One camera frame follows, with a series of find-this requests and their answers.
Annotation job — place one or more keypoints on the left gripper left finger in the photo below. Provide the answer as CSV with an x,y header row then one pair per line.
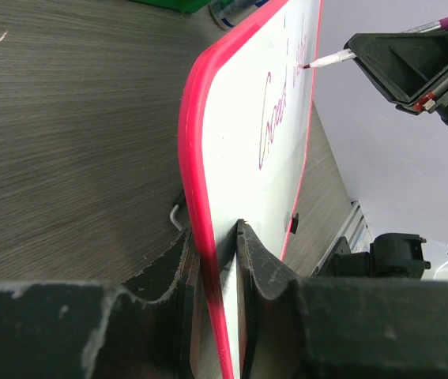
x,y
145,327

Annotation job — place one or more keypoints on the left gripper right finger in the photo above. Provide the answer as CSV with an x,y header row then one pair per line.
x,y
292,326

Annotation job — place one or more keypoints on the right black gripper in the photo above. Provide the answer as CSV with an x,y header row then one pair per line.
x,y
409,69

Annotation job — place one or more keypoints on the pink capped whiteboard marker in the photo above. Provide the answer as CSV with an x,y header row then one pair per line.
x,y
347,54

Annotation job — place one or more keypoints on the pink framed whiteboard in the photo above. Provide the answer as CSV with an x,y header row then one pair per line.
x,y
243,130

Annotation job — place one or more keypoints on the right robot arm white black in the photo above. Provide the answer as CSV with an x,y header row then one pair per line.
x,y
390,255

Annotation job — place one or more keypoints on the energy drink can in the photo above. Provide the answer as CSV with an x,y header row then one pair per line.
x,y
228,13

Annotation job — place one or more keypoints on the green plastic tray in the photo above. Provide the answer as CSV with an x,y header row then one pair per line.
x,y
182,6

